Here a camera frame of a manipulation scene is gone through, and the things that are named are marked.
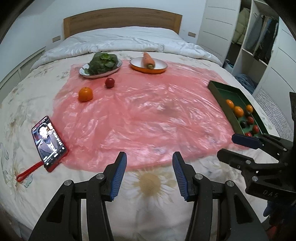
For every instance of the orange enamel dish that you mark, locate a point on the orange enamel dish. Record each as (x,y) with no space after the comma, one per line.
(139,65)

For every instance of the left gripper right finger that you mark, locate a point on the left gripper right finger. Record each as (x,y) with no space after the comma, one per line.
(236,218)

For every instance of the hanging dark clothes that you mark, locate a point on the hanging dark clothes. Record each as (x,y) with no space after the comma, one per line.
(261,38)

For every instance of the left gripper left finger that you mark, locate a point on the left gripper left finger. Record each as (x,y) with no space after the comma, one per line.
(61,219)

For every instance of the orange tangerine front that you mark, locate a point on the orange tangerine front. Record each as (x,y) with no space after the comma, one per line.
(230,103)

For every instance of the wall socket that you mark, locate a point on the wall socket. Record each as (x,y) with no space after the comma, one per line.
(192,34)
(55,39)

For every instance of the wooden headboard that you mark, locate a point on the wooden headboard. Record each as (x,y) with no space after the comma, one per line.
(121,17)

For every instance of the white plate dark rim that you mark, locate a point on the white plate dark rim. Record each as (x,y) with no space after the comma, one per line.
(83,74)

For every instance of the white bag on floor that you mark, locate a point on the white bag on floor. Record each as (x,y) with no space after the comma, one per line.
(228,66)

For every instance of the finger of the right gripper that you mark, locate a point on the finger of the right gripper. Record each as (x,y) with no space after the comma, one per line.
(250,142)
(247,164)

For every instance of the green leafy vegetable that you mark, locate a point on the green leafy vegetable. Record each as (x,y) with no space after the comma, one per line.
(101,63)

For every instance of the orange carrot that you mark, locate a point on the orange carrot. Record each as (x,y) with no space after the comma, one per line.
(147,60)

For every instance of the pink plastic sheet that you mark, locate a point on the pink plastic sheet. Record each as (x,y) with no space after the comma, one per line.
(147,116)

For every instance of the green shallow tray box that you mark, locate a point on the green shallow tray box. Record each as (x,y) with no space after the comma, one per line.
(221,93)

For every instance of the right gloved hand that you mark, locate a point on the right gloved hand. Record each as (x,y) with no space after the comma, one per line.
(281,215)

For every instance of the white wardrobe with shelves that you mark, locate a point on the white wardrobe with shelves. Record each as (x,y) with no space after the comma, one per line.
(224,30)

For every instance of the orange tangerine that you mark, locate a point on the orange tangerine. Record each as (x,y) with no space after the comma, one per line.
(249,108)
(230,103)
(85,94)
(238,111)

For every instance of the blue folded towel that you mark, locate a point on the blue folded towel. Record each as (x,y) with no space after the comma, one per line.
(246,82)

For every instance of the white duvet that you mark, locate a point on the white duvet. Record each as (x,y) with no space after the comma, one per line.
(132,38)

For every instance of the wall socket right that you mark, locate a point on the wall socket right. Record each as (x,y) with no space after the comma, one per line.
(192,34)

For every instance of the wall socket left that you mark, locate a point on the wall socket left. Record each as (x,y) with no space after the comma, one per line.
(55,39)

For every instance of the smartphone in red case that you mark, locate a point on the smartphone in red case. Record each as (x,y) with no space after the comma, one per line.
(49,145)

